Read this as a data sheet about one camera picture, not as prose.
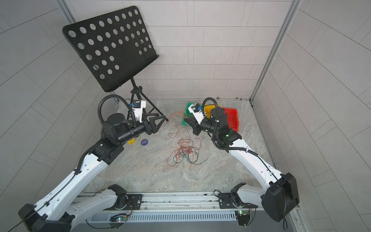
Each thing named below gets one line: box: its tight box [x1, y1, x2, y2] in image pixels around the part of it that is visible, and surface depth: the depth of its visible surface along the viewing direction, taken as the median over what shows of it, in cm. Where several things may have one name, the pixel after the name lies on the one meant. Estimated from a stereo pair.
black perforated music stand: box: [62, 5, 170, 122], surface depth 63 cm
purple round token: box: [140, 138, 149, 146], surface depth 94 cm
